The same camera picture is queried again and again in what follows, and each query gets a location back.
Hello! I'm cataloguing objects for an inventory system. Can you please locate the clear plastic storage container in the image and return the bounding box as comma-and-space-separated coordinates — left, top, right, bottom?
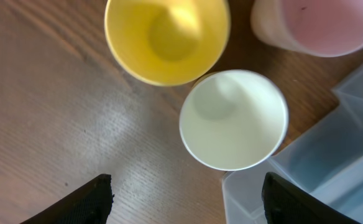
222, 64, 363, 223

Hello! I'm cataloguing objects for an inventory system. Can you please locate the yellow cup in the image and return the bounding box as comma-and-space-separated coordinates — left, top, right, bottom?
104, 0, 231, 86

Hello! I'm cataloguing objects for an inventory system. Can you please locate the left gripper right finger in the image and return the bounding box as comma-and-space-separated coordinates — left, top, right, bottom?
262, 172, 359, 224

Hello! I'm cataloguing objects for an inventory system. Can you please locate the pink plastic cup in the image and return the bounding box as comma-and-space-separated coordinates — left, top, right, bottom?
250, 0, 363, 57

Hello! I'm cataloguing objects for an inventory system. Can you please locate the cream white plastic cup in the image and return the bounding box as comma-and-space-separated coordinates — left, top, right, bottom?
179, 70, 289, 171

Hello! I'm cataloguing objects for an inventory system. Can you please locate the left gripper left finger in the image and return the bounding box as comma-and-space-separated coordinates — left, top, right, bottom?
21, 174, 114, 224

